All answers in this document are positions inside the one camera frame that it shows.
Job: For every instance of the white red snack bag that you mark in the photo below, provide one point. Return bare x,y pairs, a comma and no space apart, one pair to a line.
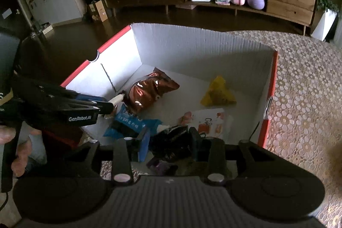
207,122

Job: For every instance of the yellow snack packet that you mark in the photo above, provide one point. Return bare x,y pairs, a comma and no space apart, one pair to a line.
218,94

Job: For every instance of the red cardboard box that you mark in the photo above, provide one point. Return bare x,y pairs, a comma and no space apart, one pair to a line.
192,57

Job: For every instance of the white plant pot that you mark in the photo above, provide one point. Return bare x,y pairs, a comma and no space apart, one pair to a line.
324,25

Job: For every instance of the blue snack packet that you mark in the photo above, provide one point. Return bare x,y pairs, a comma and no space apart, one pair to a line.
126,124

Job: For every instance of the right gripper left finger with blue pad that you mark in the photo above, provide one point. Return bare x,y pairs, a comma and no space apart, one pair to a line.
125,151

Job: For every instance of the black snack packet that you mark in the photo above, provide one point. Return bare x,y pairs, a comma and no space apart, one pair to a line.
178,151

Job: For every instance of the dark red foil snack bag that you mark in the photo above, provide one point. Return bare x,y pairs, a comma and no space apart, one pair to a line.
148,90

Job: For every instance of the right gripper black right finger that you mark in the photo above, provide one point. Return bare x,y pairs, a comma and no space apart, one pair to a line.
210,152

